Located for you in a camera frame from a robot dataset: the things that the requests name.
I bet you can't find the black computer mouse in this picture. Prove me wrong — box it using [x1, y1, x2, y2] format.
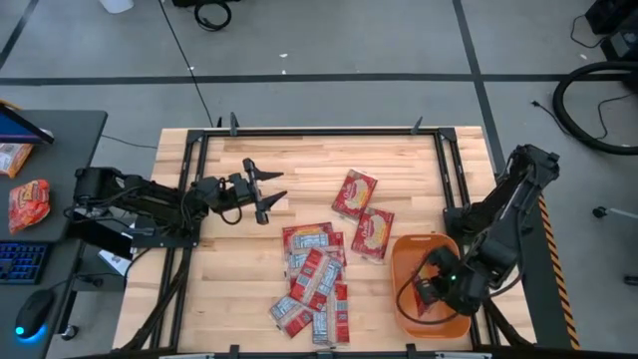
[14, 288, 57, 343]

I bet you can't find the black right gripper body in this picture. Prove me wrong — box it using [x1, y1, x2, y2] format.
[423, 246, 463, 301]

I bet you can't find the orange-red snack bag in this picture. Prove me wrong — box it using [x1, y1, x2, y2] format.
[8, 179, 52, 235]

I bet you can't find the thin black floor cable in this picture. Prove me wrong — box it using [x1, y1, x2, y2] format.
[530, 92, 638, 142]

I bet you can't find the thin black looped cable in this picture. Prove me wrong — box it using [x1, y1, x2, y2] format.
[569, 13, 607, 50]

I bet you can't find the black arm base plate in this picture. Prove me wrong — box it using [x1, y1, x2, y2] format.
[130, 218, 201, 249]

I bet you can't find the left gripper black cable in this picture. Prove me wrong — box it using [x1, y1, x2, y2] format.
[217, 204, 244, 227]

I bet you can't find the black floor platform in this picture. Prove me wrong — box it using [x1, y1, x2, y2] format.
[515, 193, 582, 351]

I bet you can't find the blue backlit keyboard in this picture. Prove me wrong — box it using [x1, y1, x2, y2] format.
[0, 241, 50, 286]

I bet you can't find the laptop with blue screen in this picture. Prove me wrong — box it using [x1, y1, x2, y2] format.
[0, 99, 55, 146]

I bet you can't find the coiled black cable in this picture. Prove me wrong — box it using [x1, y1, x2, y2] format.
[192, 0, 233, 33]

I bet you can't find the white container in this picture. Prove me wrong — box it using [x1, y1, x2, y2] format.
[99, 0, 136, 15]

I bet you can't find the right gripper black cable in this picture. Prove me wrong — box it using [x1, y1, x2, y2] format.
[395, 253, 461, 326]

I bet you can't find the black side desk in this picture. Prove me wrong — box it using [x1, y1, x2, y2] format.
[0, 109, 109, 359]

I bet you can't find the thick black hose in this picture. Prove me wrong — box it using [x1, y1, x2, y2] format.
[551, 60, 638, 157]

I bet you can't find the black box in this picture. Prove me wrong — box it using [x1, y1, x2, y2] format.
[66, 211, 136, 260]

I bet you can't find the black equipment case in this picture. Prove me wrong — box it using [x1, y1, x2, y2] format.
[584, 0, 638, 62]

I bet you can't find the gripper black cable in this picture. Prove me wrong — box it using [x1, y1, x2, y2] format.
[217, 204, 244, 227]
[395, 253, 461, 326]

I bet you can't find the pale orange snack bag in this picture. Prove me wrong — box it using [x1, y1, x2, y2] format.
[0, 143, 35, 180]

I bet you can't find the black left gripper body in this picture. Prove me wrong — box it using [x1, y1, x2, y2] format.
[226, 158, 271, 226]

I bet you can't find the orange plastic basket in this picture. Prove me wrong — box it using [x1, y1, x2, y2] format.
[391, 232, 473, 340]

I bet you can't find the chair leg with caster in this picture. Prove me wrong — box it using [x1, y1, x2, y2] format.
[591, 204, 638, 221]

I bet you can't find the yellow-black hazard tape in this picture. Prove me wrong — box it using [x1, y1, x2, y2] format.
[536, 194, 582, 351]

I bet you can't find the black aluminium table frame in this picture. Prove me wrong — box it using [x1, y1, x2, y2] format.
[119, 112, 537, 359]

